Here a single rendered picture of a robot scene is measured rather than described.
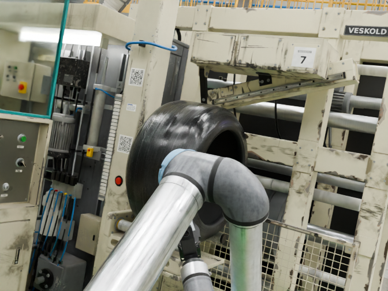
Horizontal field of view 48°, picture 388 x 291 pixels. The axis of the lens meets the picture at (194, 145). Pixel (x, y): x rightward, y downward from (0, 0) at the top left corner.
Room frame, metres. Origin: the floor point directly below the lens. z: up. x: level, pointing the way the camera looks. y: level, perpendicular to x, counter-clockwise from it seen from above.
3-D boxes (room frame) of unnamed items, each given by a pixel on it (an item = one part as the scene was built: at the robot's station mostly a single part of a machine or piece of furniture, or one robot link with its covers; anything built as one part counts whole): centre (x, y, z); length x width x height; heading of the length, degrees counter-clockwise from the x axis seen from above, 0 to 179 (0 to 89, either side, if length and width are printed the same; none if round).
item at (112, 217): (1.91, 0.18, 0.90); 0.40 x 0.03 x 0.10; 149
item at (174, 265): (1.70, 0.10, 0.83); 0.36 x 0.09 x 0.06; 59
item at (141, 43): (1.93, 0.26, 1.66); 0.19 x 0.19 x 0.06; 59
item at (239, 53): (2.01, -0.23, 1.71); 0.61 x 0.25 x 0.15; 59
